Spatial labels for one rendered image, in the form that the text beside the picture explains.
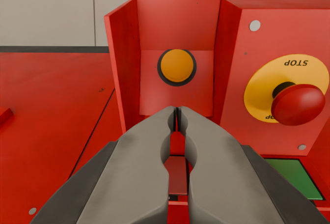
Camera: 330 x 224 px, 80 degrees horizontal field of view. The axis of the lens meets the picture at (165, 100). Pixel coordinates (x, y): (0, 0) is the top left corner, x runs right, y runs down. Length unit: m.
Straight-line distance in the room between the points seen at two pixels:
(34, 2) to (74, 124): 0.72
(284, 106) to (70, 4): 0.97
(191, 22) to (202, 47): 0.03
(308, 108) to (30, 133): 0.52
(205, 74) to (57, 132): 0.38
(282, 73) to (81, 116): 0.46
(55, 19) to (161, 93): 0.91
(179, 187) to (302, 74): 0.15
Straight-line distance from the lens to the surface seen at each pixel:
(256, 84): 0.20
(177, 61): 0.23
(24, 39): 1.22
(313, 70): 0.21
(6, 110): 0.63
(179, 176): 0.22
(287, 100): 0.18
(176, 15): 0.24
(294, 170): 0.26
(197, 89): 0.24
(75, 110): 0.57
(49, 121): 0.56
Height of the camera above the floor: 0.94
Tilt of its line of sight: 57 degrees down
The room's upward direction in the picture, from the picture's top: 176 degrees counter-clockwise
